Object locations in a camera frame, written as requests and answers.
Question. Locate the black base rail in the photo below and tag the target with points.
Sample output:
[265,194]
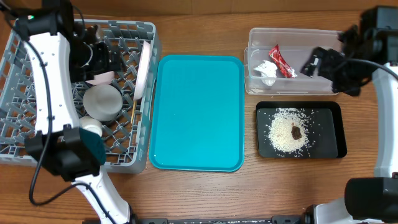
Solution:
[273,220]

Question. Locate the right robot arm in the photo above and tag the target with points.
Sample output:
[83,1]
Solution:
[369,54]

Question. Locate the grey round bowl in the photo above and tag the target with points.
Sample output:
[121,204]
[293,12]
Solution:
[102,102]

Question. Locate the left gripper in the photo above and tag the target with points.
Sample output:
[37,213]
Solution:
[104,64]

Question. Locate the black plastic tray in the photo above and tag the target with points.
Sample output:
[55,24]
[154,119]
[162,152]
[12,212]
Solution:
[327,128]

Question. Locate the white paper cup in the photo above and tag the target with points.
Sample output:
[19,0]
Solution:
[90,124]

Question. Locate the white napkin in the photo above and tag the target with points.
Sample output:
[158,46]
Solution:
[267,70]

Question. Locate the large white plate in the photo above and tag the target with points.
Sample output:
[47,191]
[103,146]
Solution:
[143,70]

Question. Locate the brown food scrap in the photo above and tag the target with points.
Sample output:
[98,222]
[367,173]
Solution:
[296,133]

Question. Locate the rice grains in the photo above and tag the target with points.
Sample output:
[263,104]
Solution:
[279,132]

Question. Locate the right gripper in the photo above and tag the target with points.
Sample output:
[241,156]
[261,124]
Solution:
[325,59]

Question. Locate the red snack wrapper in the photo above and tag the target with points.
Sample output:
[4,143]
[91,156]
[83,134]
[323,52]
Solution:
[284,67]

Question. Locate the grey plastic dish rack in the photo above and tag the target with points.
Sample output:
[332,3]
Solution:
[126,144]

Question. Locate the clear plastic bin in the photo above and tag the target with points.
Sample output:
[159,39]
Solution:
[296,46]

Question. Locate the teal plastic tray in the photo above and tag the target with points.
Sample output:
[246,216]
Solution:
[198,115]

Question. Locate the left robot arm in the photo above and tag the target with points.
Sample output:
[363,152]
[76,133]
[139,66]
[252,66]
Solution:
[62,52]

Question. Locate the wooden chopstick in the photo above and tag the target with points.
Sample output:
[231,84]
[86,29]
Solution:
[133,111]

